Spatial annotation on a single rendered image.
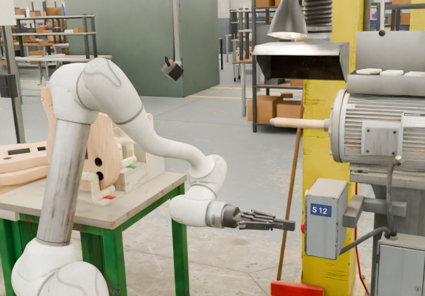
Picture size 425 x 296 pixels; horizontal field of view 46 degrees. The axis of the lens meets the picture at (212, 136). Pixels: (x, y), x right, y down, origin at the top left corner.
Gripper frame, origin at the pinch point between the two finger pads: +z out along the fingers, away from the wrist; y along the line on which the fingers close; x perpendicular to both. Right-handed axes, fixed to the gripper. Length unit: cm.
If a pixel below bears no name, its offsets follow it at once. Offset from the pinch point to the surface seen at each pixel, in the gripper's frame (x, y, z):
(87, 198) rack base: -3, -3, -82
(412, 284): -16.9, -6.9, 39.1
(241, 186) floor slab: -97, -281, -126
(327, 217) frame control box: 8.0, 8.0, 15.6
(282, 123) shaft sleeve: 27.5, -25.3, -8.4
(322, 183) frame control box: 14.6, -2.4, 11.6
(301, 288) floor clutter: -86, -105, -21
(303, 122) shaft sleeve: 28.4, -25.5, -0.8
